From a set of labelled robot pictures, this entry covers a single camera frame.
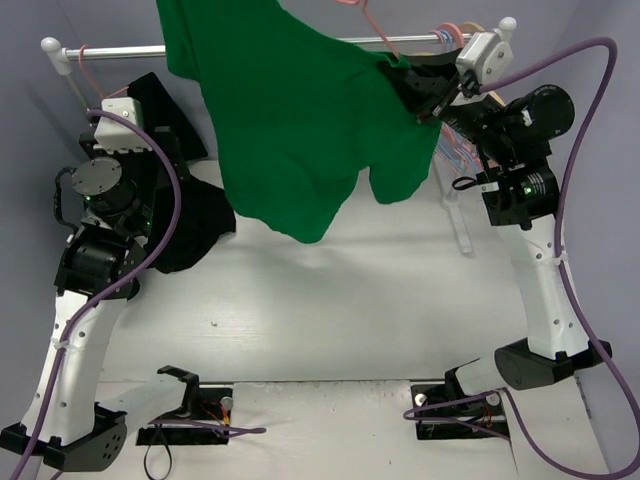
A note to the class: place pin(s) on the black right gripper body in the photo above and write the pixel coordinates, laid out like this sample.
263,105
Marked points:
439,98

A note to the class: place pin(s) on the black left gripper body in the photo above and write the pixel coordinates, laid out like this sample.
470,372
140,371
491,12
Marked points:
163,138

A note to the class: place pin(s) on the green t shirt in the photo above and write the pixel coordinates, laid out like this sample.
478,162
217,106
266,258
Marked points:
297,115

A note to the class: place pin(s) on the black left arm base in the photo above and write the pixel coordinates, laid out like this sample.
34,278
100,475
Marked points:
202,402

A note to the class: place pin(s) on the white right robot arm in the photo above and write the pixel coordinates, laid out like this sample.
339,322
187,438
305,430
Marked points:
522,197

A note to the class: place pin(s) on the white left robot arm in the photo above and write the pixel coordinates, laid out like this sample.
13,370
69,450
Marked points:
66,426

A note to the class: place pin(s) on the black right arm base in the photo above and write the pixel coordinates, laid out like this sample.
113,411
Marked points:
439,415

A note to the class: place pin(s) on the blue hanger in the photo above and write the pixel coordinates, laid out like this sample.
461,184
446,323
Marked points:
450,145

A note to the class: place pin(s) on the wooden hanger front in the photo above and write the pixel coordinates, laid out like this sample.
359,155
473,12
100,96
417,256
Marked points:
472,28

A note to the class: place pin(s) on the black t shirt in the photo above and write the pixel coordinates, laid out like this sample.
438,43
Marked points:
206,214

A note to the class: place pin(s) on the pink hanger with black shirt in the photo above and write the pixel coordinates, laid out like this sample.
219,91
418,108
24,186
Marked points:
92,81

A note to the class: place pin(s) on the silver clothes rack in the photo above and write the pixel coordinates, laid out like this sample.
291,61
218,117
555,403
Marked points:
454,150

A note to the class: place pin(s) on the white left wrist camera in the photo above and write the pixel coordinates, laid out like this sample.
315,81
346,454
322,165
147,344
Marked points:
111,136

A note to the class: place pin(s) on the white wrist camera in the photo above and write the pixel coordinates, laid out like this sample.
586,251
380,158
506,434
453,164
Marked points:
487,56
111,136

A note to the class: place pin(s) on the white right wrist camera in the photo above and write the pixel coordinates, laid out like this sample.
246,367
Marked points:
487,56

